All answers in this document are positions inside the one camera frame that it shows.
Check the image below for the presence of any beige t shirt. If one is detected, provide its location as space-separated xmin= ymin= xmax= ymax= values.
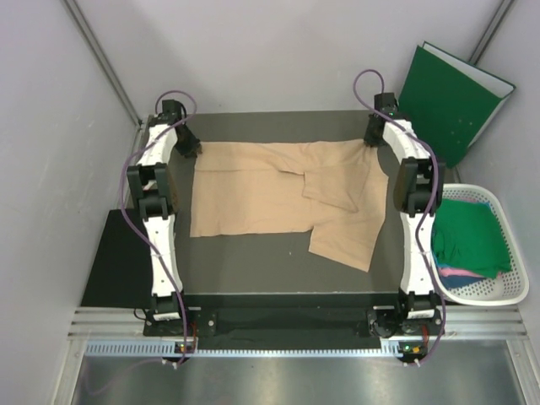
xmin=190 ymin=139 xmax=388 ymax=271

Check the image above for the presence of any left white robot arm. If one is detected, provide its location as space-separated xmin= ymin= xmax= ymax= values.
xmin=122 ymin=113 xmax=200 ymax=336

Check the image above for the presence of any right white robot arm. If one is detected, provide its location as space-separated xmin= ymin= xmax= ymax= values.
xmin=364 ymin=111 xmax=445 ymax=338

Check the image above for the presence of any green t shirt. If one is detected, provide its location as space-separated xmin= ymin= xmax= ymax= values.
xmin=431 ymin=199 xmax=511 ymax=278

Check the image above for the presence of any blue pink t shirt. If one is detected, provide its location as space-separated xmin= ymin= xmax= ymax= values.
xmin=437 ymin=266 xmax=485 ymax=289

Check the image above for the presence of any white perforated laundry basket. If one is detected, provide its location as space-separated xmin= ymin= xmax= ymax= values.
xmin=431 ymin=183 xmax=529 ymax=306

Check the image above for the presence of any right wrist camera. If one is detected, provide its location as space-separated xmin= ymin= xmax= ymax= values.
xmin=374 ymin=92 xmax=399 ymax=116

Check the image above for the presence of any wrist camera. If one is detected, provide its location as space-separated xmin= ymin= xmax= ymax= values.
xmin=374 ymin=92 xmax=399 ymax=116
xmin=160 ymin=99 xmax=186 ymax=125

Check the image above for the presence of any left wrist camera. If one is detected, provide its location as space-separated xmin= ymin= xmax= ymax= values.
xmin=160 ymin=99 xmax=186 ymax=125

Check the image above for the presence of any green ring binder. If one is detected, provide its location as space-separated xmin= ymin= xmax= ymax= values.
xmin=398 ymin=41 xmax=516 ymax=168

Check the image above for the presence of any slotted grey cable duct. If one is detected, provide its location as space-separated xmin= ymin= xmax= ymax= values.
xmin=84 ymin=338 xmax=424 ymax=359

